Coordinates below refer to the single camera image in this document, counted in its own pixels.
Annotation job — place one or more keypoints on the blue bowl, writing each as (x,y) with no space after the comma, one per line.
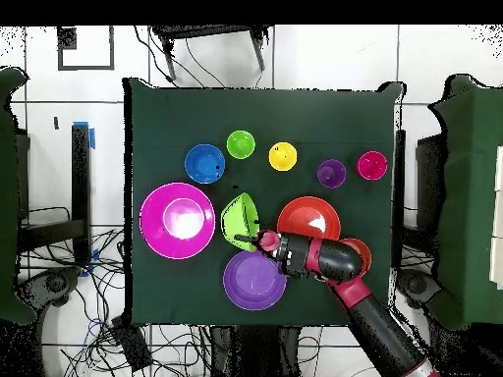
(205,164)

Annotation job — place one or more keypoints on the green cup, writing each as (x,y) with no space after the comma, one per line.
(241,144)

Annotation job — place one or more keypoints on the purple cup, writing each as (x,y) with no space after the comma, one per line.
(331,173)

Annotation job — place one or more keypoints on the black stool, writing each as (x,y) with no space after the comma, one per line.
(204,31)

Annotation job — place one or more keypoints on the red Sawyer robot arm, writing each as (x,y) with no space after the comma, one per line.
(338,259)

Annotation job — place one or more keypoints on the yellow cup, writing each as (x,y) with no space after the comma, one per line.
(283,157)

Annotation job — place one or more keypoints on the purple bowl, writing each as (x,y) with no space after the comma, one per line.
(253,286)

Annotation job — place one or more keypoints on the black metal post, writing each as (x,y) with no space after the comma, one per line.
(400,176)

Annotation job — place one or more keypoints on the green cloth side table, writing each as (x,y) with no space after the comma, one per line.
(471,196)
(8,196)

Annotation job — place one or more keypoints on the small orange bowl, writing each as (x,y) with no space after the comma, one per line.
(366,255)

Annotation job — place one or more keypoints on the black metal frame beam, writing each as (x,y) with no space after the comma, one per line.
(80,176)

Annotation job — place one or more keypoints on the pink cup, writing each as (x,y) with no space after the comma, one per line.
(371,165)

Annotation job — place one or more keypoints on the large orange bowl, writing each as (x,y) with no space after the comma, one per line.
(298,216)

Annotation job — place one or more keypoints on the black power box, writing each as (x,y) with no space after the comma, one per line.
(131,345)

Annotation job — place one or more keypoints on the green bowl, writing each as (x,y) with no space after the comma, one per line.
(232,220)

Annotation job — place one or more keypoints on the blue tape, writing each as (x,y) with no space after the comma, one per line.
(92,137)

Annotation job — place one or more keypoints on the dark green tablecloth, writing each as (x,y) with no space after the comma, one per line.
(235,110)

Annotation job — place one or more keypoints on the large pink bowl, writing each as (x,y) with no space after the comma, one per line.
(153,220)

